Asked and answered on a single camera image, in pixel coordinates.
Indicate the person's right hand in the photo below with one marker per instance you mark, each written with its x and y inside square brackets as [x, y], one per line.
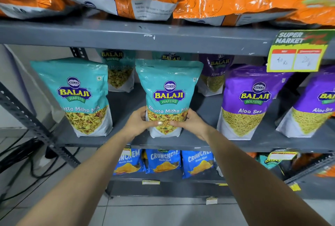
[195, 126]

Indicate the person's left hand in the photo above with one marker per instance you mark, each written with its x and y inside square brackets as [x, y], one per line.
[137, 125]

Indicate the gray metal shelf rack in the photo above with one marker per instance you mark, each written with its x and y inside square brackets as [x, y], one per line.
[104, 34]

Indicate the orange chip snack bag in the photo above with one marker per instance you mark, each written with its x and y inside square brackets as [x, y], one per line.
[305, 161]
[327, 173]

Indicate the person's left forearm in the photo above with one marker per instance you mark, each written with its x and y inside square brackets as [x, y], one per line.
[78, 189]

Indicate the person's right forearm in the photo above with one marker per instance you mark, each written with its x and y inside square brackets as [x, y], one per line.
[261, 199]

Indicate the small yellow shelf label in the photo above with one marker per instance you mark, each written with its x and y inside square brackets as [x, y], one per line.
[151, 182]
[295, 187]
[221, 184]
[211, 200]

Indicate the black plug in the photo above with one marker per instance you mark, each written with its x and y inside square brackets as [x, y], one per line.
[51, 152]

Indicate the white yellow price tag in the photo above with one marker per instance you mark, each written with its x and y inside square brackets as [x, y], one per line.
[282, 155]

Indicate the white power strip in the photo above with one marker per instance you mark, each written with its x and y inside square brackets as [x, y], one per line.
[44, 161]

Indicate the green yellow price sign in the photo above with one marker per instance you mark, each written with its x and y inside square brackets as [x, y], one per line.
[295, 58]

